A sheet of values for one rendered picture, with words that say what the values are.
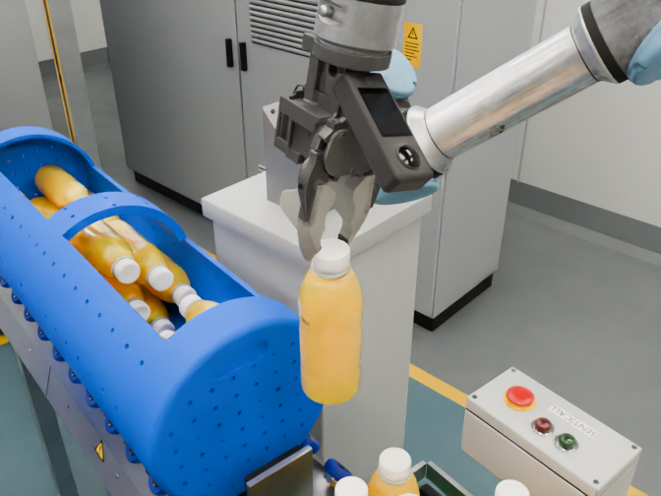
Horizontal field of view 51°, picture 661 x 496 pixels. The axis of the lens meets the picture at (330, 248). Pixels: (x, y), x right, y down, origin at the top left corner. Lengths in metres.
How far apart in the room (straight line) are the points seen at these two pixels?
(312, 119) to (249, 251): 0.70
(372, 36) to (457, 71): 1.76
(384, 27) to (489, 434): 0.58
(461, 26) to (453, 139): 1.30
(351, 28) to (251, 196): 0.78
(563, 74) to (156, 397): 0.66
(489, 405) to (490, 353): 1.85
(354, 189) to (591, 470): 0.46
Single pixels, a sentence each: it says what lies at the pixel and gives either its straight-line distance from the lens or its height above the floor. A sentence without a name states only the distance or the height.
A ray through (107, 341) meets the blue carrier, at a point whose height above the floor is 1.18.
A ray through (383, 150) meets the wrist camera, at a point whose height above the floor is 1.53.
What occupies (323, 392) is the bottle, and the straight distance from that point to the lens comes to 0.78.
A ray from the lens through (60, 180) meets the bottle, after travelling 1.52.
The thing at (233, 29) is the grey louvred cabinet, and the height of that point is 1.05.
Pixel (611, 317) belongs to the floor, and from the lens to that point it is 3.16.
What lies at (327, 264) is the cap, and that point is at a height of 1.38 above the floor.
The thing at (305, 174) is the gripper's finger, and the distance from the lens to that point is 0.63.
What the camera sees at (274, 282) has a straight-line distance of 1.29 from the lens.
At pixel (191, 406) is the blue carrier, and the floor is 1.16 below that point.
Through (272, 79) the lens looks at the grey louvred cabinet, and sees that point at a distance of 2.93.
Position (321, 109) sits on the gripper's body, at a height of 1.53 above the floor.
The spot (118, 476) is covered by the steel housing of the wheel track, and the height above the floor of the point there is 0.88.
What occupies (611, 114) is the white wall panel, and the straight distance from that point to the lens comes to 3.54.
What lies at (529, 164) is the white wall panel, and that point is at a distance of 3.80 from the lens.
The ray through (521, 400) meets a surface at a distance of 0.96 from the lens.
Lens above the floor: 1.75
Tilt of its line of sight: 31 degrees down
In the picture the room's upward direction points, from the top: straight up
